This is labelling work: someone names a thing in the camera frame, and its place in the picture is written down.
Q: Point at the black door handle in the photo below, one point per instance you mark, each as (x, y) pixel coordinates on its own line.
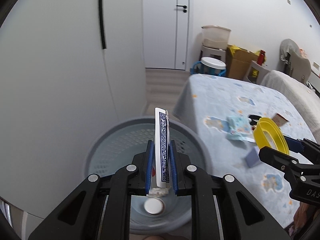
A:
(183, 7)

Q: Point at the brown cardboard box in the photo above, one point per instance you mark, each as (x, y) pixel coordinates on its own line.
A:
(238, 64)

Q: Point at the black wardrobe handle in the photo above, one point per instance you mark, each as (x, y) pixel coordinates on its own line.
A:
(101, 24)

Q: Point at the white side stool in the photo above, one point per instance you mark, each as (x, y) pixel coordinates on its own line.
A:
(255, 73)

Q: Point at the red tiger snack bag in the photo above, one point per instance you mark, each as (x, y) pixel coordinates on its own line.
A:
(279, 120)

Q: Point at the light blue patterned bedspread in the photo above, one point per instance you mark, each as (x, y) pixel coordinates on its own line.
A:
(205, 104)

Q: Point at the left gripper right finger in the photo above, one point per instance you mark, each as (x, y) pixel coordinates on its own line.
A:
(173, 169)

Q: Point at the grey chair with clothes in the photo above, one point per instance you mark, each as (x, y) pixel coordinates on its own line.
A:
(295, 65)

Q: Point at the blue wet wipes pack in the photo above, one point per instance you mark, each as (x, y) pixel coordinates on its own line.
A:
(239, 128)

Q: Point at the blue playing card box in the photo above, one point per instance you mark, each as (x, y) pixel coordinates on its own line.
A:
(161, 143)

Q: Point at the white door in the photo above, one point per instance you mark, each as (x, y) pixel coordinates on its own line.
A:
(165, 34)

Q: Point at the lavender rectangular box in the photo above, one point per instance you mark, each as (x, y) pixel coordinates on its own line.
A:
(252, 158)

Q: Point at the round white lid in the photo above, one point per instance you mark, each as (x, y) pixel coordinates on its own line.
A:
(154, 206)

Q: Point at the translucent storage bin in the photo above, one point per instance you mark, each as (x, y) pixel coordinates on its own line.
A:
(215, 36)

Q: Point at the black elastic band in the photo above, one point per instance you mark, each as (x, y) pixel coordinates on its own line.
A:
(253, 119)

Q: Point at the white wardrobe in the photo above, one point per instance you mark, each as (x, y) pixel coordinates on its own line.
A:
(60, 92)

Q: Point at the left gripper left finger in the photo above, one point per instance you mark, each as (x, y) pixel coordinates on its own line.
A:
(149, 165)

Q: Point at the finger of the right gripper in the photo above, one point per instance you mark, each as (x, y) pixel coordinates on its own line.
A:
(280, 161)
(295, 145)

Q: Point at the white lidded blue bucket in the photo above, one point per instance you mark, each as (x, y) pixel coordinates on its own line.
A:
(210, 66)

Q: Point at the grey plastic stool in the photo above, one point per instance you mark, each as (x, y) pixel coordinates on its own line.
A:
(212, 52)

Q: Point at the red water bottle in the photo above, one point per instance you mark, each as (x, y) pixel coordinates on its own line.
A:
(261, 57)

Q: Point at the beige pillow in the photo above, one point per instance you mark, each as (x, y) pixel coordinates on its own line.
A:
(305, 100)

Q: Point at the yellow plastic bag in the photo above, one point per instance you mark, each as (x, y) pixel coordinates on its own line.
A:
(233, 49)

